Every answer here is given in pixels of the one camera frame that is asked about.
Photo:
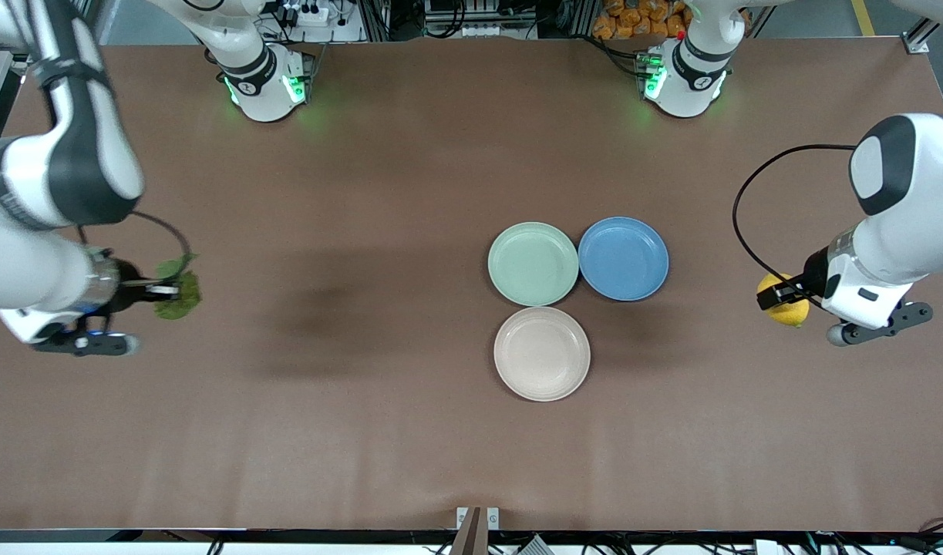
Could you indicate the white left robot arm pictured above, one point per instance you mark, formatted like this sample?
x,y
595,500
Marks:
x,y
903,231

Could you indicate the beige plate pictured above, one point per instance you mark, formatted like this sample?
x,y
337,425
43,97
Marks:
x,y
542,354

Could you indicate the bag of oranges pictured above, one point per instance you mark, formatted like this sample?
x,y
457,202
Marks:
x,y
637,19

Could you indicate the light green plate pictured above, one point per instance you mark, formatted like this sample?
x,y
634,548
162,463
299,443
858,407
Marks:
x,y
533,264

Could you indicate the aluminium frame profile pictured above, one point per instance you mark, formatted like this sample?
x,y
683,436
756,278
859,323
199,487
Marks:
x,y
930,31

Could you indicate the yellow lemon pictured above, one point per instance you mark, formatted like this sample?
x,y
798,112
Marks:
x,y
791,314

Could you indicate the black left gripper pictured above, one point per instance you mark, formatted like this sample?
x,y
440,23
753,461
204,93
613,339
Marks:
x,y
811,278

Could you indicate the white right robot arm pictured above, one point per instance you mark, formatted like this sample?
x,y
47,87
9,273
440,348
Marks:
x,y
62,169

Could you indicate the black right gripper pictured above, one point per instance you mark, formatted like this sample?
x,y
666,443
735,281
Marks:
x,y
129,283

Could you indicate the white power strip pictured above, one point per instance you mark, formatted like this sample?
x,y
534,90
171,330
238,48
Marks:
x,y
309,14

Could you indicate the blue plate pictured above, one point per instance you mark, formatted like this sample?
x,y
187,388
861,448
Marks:
x,y
624,259

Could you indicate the metal table edge bracket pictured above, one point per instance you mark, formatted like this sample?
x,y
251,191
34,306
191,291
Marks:
x,y
475,528

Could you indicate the green lettuce leaf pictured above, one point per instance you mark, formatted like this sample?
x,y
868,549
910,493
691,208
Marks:
x,y
180,307

